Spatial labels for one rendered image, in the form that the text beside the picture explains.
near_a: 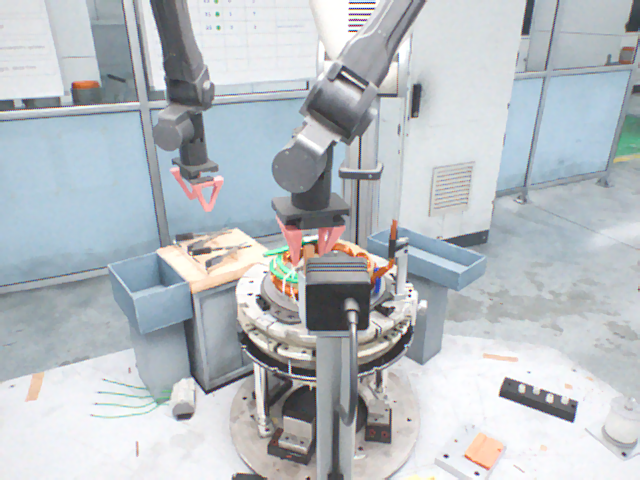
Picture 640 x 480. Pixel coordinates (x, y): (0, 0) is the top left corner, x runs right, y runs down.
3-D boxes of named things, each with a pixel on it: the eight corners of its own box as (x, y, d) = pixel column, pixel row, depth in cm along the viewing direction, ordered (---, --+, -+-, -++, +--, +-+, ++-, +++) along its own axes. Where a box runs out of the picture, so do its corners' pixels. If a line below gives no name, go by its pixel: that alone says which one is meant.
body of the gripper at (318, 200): (351, 219, 72) (355, 170, 69) (282, 227, 69) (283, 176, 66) (334, 202, 78) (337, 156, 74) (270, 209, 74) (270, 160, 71)
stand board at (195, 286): (192, 294, 100) (191, 283, 99) (157, 259, 114) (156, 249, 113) (278, 265, 111) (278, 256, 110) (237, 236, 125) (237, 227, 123)
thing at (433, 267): (470, 362, 122) (487, 256, 110) (445, 383, 115) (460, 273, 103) (388, 320, 138) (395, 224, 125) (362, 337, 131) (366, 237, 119)
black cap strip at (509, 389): (573, 423, 105) (575, 415, 104) (498, 396, 112) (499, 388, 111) (576, 408, 108) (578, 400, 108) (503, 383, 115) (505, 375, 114)
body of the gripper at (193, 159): (191, 180, 102) (185, 144, 99) (171, 166, 110) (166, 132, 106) (220, 173, 106) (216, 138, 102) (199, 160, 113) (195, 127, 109)
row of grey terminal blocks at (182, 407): (194, 419, 105) (192, 403, 104) (171, 422, 105) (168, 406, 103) (197, 386, 114) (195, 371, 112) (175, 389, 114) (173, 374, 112)
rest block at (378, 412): (366, 426, 99) (367, 417, 98) (368, 406, 104) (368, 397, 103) (388, 428, 98) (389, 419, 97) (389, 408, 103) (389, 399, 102)
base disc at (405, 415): (274, 532, 82) (274, 528, 82) (206, 385, 113) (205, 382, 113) (461, 443, 98) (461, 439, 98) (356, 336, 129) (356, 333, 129)
